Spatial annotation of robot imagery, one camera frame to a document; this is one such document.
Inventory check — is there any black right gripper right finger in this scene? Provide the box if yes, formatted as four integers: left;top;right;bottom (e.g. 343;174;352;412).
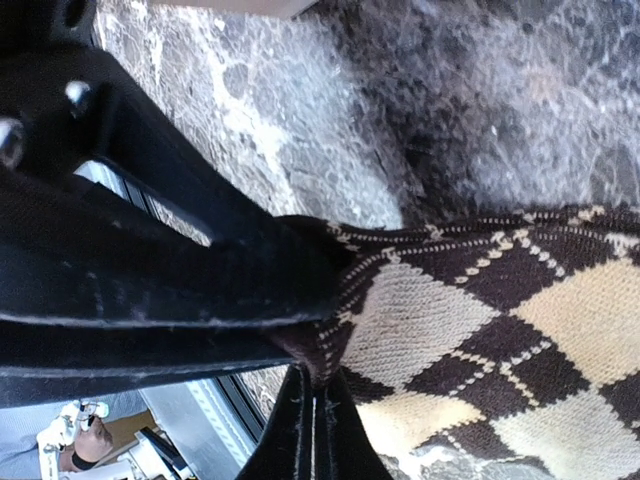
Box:
238;365;391;480

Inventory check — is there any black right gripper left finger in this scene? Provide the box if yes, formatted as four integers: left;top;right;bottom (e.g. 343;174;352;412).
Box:
1;169;338;405

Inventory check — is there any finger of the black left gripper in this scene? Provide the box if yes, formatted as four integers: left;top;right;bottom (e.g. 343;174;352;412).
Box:
1;45;280;250

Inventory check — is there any brown argyle sock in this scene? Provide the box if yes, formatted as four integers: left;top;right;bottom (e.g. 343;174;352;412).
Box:
274;205;639;479

